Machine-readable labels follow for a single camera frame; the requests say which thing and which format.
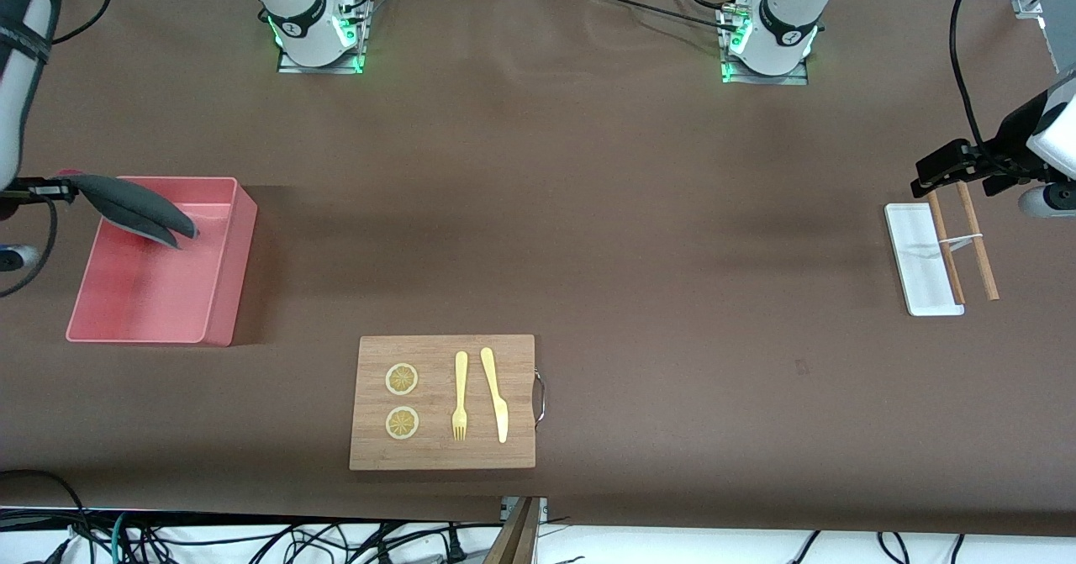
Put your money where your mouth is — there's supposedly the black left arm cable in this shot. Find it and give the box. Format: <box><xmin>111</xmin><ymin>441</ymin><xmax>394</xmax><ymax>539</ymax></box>
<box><xmin>948</xmin><ymin>0</ymin><xmax>1010</xmax><ymax>166</ymax></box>

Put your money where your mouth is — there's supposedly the yellow knife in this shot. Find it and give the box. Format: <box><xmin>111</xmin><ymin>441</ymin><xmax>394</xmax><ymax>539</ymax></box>
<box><xmin>480</xmin><ymin>346</ymin><xmax>510</xmax><ymax>445</ymax></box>

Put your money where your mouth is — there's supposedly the white wire rack bracket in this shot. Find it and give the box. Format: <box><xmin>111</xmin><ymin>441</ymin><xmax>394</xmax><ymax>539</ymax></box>
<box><xmin>912</xmin><ymin>232</ymin><xmax>984</xmax><ymax>256</ymax></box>

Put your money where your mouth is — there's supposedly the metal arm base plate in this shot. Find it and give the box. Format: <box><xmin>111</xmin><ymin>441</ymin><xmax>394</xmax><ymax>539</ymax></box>
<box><xmin>720</xmin><ymin>1</ymin><xmax>810</xmax><ymax>86</ymax></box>
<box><xmin>277</xmin><ymin>0</ymin><xmax>365</xmax><ymax>75</ymax></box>

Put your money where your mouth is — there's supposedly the black looping floor cable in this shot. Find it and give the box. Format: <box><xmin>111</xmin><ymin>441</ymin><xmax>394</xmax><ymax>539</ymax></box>
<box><xmin>0</xmin><ymin>468</ymin><xmax>92</xmax><ymax>548</ymax></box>

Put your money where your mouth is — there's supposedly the pink and grey cloth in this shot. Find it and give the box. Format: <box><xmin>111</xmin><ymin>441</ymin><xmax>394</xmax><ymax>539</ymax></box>
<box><xmin>55</xmin><ymin>171</ymin><xmax>200</xmax><ymax>250</ymax></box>

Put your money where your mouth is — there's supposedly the yellow fork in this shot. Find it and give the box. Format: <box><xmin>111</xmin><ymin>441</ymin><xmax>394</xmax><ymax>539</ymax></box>
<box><xmin>451</xmin><ymin>351</ymin><xmax>469</xmax><ymax>442</ymax></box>

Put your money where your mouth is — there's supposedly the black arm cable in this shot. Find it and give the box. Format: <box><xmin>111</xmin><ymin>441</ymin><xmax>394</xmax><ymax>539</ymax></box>
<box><xmin>948</xmin><ymin>0</ymin><xmax>1010</xmax><ymax>166</ymax></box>
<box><xmin>0</xmin><ymin>0</ymin><xmax>119</xmax><ymax>298</ymax></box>

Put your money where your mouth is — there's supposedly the wooden cutting board with handle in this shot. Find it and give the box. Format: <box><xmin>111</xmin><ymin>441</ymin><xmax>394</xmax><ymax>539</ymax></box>
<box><xmin>349</xmin><ymin>334</ymin><xmax>548</xmax><ymax>472</ymax></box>

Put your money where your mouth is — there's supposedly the wooden plank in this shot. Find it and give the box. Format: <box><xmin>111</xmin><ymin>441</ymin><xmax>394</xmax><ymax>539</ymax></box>
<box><xmin>486</xmin><ymin>497</ymin><xmax>543</xmax><ymax>564</ymax></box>

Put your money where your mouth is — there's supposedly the pink plastic bin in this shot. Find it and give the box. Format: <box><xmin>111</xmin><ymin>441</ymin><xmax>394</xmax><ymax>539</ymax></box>
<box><xmin>66</xmin><ymin>176</ymin><xmax>259</xmax><ymax>347</ymax></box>

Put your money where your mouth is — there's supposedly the brown table cover sheet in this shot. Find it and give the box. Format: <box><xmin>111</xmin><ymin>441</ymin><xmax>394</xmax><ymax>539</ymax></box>
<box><xmin>0</xmin><ymin>0</ymin><xmax>1076</xmax><ymax>540</ymax></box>

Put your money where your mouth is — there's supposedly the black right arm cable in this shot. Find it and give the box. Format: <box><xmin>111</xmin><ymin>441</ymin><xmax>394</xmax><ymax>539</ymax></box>
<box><xmin>0</xmin><ymin>0</ymin><xmax>119</xmax><ymax>298</ymax></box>

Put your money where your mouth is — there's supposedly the white rack base tray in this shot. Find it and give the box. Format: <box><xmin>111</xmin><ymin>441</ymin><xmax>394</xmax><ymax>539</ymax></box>
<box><xmin>884</xmin><ymin>203</ymin><xmax>966</xmax><ymax>318</ymax></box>

